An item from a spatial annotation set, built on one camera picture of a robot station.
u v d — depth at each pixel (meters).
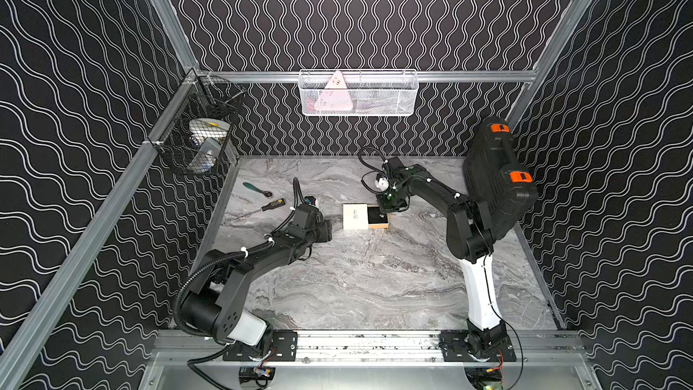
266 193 1.06
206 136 0.82
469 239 0.59
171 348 0.77
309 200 0.83
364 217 0.98
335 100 0.90
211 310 0.44
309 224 0.74
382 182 0.95
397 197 0.86
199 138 0.83
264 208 1.03
